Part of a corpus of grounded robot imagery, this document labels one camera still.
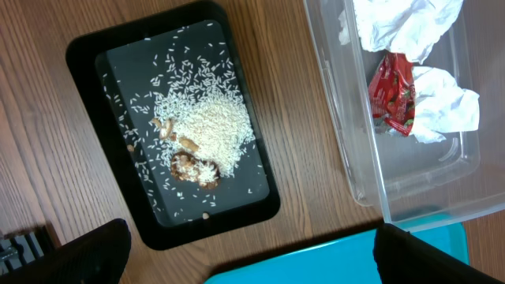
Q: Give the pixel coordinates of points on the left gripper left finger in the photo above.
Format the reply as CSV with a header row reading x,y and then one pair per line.
x,y
34,255

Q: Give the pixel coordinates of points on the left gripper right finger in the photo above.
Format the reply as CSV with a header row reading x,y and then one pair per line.
x,y
402,258

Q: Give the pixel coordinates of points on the brown food scrap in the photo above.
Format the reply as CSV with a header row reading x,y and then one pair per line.
x,y
186,167

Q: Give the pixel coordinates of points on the red snack wrapper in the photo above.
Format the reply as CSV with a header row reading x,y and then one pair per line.
x,y
392,93

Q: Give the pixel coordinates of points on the pile of rice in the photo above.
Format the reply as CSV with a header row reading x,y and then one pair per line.
x,y
187,75

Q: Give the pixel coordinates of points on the white napkin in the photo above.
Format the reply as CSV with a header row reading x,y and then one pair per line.
x,y
412,28

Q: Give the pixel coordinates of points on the teal serving tray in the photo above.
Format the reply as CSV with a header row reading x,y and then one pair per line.
x,y
344,260

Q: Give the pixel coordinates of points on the clear plastic bin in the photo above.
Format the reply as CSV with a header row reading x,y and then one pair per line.
x,y
412,185

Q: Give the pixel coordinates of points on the black tray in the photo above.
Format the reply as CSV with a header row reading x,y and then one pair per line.
x,y
81,56

